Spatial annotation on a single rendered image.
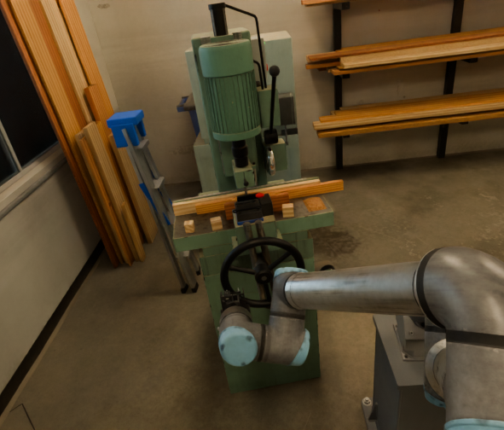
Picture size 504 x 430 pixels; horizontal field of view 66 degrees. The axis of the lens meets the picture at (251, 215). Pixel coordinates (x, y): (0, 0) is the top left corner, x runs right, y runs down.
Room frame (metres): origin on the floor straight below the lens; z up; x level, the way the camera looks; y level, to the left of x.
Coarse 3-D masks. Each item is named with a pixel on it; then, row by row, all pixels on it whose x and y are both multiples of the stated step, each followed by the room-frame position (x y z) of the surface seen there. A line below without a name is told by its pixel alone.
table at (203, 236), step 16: (304, 208) 1.29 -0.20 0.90; (176, 224) 1.31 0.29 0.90; (208, 224) 1.28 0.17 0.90; (224, 224) 1.26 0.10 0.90; (288, 224) 1.23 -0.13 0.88; (304, 224) 1.24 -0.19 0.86; (320, 224) 1.24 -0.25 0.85; (176, 240) 1.21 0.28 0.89; (192, 240) 1.21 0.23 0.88; (208, 240) 1.22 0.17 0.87; (224, 240) 1.22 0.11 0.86
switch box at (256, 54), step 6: (252, 42) 1.67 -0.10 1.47; (252, 48) 1.67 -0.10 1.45; (258, 48) 1.67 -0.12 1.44; (264, 48) 1.67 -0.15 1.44; (252, 54) 1.67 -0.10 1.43; (258, 54) 1.67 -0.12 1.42; (264, 54) 1.67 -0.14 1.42; (258, 60) 1.67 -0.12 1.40; (264, 60) 1.67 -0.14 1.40; (264, 66) 1.67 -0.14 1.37; (258, 72) 1.67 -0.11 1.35; (258, 78) 1.67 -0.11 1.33
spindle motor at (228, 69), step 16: (208, 48) 1.32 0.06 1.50; (224, 48) 1.30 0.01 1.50; (240, 48) 1.32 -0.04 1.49; (208, 64) 1.32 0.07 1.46; (224, 64) 1.30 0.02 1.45; (240, 64) 1.31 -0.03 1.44; (208, 80) 1.34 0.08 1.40; (224, 80) 1.31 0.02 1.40; (240, 80) 1.31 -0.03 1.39; (208, 96) 1.35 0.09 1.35; (224, 96) 1.31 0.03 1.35; (240, 96) 1.31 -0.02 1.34; (256, 96) 1.36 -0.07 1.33; (224, 112) 1.31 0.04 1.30; (240, 112) 1.31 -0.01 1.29; (256, 112) 1.35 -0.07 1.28; (224, 128) 1.32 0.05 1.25; (240, 128) 1.31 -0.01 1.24; (256, 128) 1.34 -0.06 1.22
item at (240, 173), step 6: (234, 162) 1.44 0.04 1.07; (234, 168) 1.38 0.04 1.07; (240, 168) 1.37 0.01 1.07; (246, 168) 1.36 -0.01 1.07; (234, 174) 1.42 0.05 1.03; (240, 174) 1.34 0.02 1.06; (246, 174) 1.34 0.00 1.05; (252, 174) 1.34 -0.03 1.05; (240, 180) 1.34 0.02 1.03; (246, 180) 1.34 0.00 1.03; (252, 180) 1.34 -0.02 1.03; (240, 186) 1.34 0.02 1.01; (252, 186) 1.34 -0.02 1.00
